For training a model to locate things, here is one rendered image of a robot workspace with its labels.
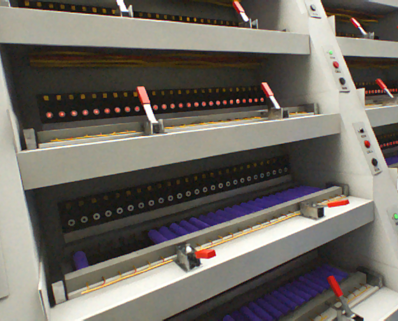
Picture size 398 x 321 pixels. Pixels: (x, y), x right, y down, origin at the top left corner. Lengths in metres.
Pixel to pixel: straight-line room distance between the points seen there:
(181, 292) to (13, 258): 0.20
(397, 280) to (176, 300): 0.48
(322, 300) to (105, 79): 0.64
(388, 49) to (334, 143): 0.42
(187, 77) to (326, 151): 0.39
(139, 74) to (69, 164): 0.37
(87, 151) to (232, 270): 0.26
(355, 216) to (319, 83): 0.31
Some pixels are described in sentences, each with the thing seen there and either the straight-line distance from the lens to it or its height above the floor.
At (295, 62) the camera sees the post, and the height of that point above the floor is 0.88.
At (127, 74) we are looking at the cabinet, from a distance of 0.69.
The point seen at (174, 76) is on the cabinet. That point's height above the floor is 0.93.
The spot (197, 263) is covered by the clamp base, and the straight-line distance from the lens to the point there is 0.41.
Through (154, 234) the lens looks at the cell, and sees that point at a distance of 0.49.
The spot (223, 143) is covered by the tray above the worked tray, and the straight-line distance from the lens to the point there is 0.46.
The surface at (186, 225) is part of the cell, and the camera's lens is 0.51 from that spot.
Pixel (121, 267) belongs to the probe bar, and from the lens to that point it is 0.42.
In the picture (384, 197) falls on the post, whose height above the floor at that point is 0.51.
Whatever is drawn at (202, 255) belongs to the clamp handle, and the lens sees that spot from 0.35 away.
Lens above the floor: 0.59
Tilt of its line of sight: 9 degrees up
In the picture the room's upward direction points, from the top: 16 degrees counter-clockwise
